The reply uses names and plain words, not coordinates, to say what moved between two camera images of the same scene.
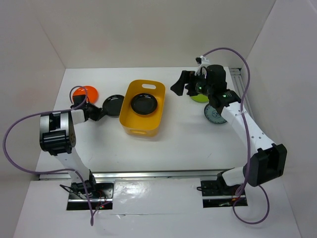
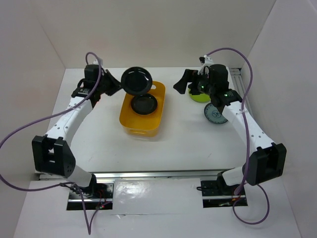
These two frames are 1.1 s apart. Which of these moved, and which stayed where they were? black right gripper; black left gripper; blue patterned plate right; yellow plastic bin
Moved: black left gripper
Stayed: black right gripper; yellow plastic bin; blue patterned plate right
